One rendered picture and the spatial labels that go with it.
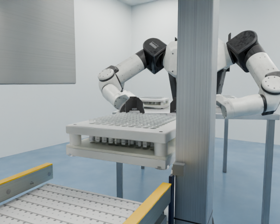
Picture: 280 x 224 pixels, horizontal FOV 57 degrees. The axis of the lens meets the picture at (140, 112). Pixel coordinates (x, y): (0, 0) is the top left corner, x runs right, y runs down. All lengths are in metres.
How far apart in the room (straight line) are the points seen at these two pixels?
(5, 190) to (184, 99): 0.36
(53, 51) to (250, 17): 4.96
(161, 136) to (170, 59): 0.72
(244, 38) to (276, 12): 4.09
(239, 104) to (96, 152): 0.56
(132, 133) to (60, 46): 0.22
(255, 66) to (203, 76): 0.68
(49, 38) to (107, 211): 0.32
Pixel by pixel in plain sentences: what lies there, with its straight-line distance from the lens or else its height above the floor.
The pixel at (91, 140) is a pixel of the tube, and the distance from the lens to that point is 0.63.
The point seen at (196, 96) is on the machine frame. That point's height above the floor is 1.08.
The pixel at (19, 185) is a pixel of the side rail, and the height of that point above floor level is 0.90.
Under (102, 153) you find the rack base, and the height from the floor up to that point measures 0.95.
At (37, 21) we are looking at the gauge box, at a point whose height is 1.20.
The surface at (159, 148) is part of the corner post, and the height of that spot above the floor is 0.97.
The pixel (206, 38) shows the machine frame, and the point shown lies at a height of 1.17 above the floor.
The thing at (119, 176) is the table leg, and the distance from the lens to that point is 1.93.
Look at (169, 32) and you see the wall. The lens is 5.90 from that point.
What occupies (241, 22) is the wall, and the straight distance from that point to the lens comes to 5.36.
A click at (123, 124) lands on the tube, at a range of 0.57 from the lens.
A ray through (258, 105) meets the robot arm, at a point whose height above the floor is 1.02.
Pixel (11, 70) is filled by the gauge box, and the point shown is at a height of 1.12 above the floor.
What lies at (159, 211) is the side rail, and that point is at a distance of 0.43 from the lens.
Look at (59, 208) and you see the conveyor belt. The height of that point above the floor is 0.88.
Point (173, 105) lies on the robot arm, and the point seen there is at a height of 1.03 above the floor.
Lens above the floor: 1.10
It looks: 6 degrees down
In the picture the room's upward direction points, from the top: straight up
